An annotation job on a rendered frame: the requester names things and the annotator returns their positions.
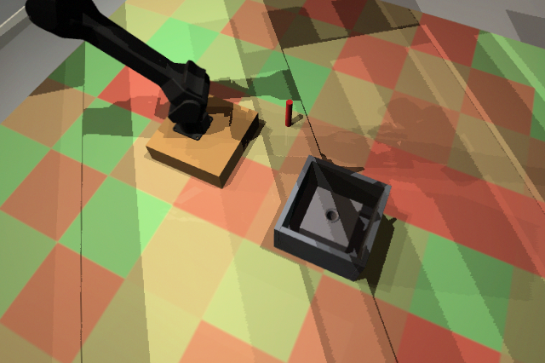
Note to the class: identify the dark red peg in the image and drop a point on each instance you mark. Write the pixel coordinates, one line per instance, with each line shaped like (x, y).
(288, 115)

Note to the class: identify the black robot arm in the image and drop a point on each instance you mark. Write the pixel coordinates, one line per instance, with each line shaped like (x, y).
(185, 85)

